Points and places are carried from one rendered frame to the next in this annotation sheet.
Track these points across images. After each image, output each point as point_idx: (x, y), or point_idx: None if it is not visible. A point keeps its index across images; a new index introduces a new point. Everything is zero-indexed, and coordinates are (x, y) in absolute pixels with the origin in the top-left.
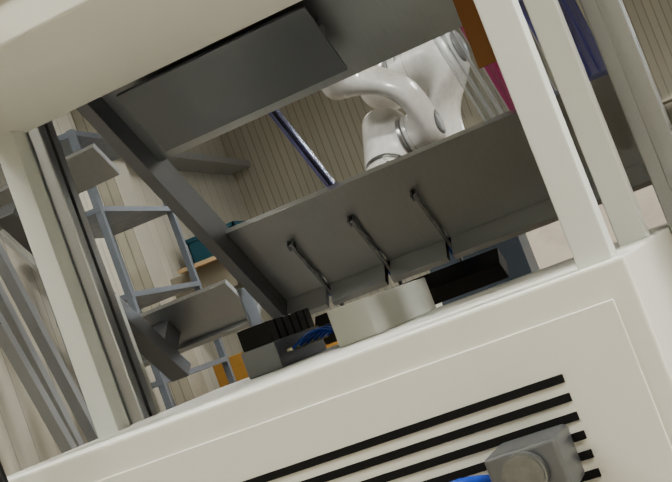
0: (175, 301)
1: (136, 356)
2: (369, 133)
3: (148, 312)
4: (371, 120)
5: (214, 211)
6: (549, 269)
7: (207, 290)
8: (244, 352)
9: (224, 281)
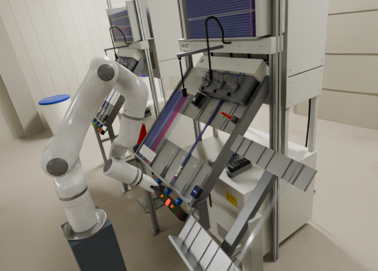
0: (207, 232)
1: None
2: (125, 163)
3: (217, 243)
4: (118, 160)
5: (215, 161)
6: (210, 147)
7: (197, 221)
8: (251, 162)
9: (192, 215)
